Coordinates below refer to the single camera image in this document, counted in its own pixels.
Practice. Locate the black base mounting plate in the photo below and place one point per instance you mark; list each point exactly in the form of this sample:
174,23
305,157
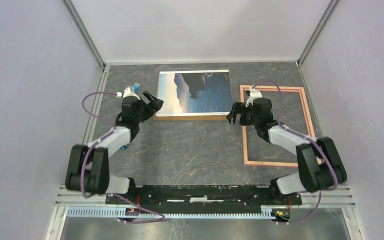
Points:
204,199

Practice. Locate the landscape photo print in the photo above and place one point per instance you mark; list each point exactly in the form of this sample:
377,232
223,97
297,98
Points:
193,92

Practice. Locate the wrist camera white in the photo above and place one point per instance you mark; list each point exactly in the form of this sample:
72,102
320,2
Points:
253,94
129,92

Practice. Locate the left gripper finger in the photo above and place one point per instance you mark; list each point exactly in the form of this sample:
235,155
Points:
148,96
155,104

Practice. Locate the blue cube block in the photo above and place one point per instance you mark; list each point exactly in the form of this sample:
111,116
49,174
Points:
136,87

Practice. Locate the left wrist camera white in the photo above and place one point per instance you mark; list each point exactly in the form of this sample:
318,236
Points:
129,92

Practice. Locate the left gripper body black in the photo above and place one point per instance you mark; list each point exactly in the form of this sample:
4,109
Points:
138,116

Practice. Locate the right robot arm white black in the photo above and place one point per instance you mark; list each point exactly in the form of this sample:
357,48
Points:
319,164

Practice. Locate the slotted cable duct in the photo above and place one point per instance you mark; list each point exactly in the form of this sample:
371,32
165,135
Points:
122,212

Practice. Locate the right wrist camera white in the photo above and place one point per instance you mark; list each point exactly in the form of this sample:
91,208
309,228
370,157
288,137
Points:
253,94

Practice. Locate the pink wooden picture frame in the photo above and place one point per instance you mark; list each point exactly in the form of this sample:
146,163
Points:
309,126

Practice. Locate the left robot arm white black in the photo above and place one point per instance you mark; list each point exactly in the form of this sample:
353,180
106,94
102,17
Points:
88,167

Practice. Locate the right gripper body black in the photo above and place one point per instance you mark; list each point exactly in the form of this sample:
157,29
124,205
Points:
248,118

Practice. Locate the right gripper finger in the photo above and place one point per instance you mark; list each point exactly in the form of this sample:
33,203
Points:
237,108
232,118

